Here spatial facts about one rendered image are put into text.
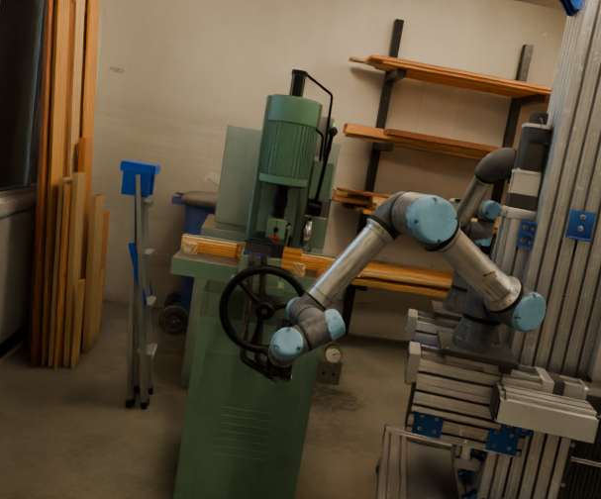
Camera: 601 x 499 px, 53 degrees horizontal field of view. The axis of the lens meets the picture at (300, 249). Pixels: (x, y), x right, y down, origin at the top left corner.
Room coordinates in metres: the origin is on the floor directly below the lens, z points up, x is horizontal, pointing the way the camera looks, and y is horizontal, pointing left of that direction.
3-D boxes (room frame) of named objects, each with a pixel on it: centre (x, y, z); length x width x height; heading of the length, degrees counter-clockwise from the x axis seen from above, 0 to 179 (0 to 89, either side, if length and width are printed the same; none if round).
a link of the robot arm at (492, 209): (2.58, -0.77, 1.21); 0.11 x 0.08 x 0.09; 6
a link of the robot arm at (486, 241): (2.58, -0.75, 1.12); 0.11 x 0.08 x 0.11; 96
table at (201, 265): (2.10, 0.13, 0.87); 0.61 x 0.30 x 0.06; 93
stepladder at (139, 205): (2.84, 0.75, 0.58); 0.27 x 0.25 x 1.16; 97
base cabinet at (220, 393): (2.33, 0.11, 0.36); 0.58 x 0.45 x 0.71; 3
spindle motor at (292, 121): (2.21, 0.10, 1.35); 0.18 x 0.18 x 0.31
